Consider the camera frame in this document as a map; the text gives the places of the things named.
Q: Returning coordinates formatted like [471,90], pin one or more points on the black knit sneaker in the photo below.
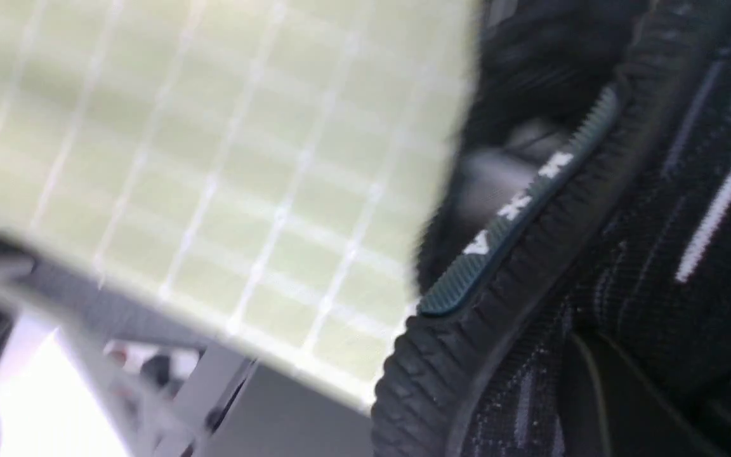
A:
[575,278]

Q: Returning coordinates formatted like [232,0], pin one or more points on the green checkered tablecloth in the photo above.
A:
[260,169]

